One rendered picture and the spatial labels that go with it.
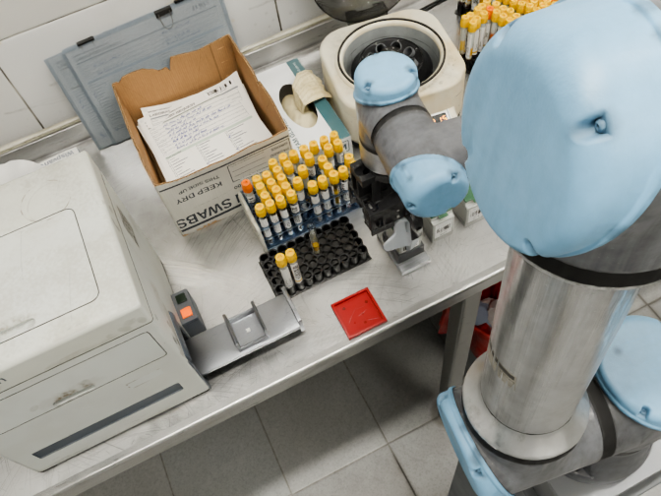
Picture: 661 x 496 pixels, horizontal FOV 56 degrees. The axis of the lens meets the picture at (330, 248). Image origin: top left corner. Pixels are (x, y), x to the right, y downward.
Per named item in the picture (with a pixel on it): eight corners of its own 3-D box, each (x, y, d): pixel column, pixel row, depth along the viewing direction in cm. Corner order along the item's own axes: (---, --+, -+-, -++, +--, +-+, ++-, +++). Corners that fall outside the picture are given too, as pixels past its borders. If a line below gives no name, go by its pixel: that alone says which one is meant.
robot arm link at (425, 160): (508, 156, 64) (462, 88, 70) (406, 188, 63) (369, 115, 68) (496, 202, 70) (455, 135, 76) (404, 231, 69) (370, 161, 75)
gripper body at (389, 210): (349, 204, 94) (342, 153, 84) (398, 180, 95) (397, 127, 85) (373, 240, 90) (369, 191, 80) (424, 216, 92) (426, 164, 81)
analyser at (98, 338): (37, 475, 91) (-104, 417, 66) (7, 327, 106) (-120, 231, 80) (228, 382, 96) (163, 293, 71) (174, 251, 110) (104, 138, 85)
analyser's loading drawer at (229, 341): (184, 389, 94) (173, 378, 90) (171, 353, 97) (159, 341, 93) (305, 330, 97) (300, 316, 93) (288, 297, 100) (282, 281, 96)
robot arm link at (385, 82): (366, 105, 67) (340, 56, 71) (371, 169, 76) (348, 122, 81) (433, 84, 68) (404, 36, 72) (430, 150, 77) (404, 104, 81)
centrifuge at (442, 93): (361, 179, 114) (357, 134, 104) (317, 75, 130) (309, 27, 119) (483, 142, 116) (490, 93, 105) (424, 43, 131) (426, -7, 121)
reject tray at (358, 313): (349, 341, 97) (349, 339, 97) (330, 306, 101) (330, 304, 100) (387, 322, 98) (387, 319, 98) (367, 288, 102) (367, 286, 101)
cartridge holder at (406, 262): (402, 277, 102) (402, 266, 99) (376, 237, 107) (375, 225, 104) (430, 263, 103) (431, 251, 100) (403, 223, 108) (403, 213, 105)
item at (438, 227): (432, 243, 105) (433, 221, 99) (418, 223, 108) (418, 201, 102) (452, 233, 106) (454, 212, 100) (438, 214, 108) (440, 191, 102)
